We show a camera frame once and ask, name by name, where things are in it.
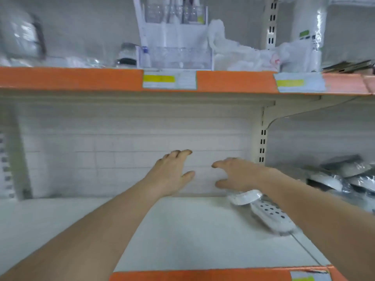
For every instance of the white perforated soap dish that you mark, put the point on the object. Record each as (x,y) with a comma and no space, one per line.
(275,216)

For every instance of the person's right forearm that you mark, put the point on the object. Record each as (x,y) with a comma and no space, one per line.
(328,231)

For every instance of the person's left forearm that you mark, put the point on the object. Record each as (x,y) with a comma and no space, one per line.
(82,243)

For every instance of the orange metal store shelving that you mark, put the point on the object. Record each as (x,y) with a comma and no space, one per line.
(88,79)

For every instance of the yellow shelf price label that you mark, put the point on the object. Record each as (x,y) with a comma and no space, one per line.
(300,82)
(170,79)
(310,276)

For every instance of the white plastic bag red print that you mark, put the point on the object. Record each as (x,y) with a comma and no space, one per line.
(258,58)

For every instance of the clear acrylic tray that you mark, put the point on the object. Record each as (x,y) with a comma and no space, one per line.
(176,58)

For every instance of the person's left hand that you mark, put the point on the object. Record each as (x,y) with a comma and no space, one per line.
(167,175)

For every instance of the person's right hand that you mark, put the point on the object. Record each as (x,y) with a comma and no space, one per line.
(249,175)

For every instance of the black flat item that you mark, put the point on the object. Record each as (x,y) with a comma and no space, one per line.
(351,66)

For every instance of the wrapped cup stack green label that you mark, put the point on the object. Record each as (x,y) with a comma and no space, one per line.
(309,32)

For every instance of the pile of soap dishes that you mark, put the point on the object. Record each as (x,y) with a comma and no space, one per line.
(340,175)

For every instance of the clear plastic bag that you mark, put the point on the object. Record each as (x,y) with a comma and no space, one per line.
(220,41)

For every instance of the soap dishes shelf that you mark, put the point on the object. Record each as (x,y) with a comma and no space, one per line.
(23,38)

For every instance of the white pen organizer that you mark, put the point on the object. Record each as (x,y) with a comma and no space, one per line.
(170,32)

